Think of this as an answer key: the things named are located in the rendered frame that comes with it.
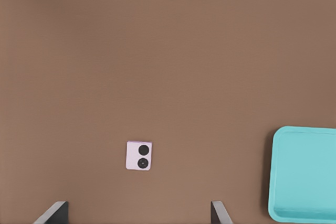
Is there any pale blue-green tray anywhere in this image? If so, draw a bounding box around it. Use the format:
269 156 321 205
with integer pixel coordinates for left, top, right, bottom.
268 125 336 223

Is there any pale lilac phone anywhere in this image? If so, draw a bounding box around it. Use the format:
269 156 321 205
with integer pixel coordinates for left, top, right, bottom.
125 141 153 171

